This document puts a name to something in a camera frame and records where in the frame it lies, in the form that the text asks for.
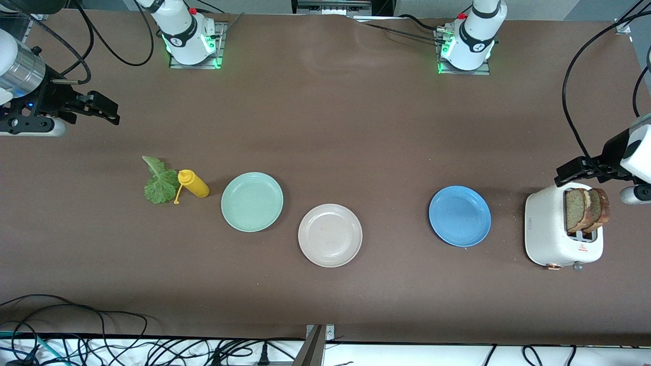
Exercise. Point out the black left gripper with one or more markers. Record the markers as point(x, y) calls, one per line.
point(612, 150)

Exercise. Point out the white toaster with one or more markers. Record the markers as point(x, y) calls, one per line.
point(546, 229)

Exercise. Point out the aluminium corner bracket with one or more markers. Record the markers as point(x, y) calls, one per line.
point(621, 28)
point(40, 16)

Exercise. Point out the black power plug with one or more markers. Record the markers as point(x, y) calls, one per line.
point(263, 355)

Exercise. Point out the brown bread slice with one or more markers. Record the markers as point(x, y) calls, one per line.
point(575, 211)
point(602, 208)

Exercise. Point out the green lettuce leaf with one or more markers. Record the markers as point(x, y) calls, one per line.
point(161, 188)

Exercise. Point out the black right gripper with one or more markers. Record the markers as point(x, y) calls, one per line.
point(49, 96)

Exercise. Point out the mint green plate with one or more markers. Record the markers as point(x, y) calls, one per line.
point(252, 202)

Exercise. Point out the beige plate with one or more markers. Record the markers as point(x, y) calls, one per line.
point(330, 235)

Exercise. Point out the blue plate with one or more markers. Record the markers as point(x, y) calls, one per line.
point(460, 216)

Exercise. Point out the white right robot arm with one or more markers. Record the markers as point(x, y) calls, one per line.
point(183, 35)

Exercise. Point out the yellow mustard squeeze bottle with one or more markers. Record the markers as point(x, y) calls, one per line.
point(196, 185)

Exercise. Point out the grey metal stand bracket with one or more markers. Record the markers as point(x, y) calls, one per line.
point(313, 351)

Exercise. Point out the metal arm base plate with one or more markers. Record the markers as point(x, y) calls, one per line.
point(468, 72)
point(220, 35)

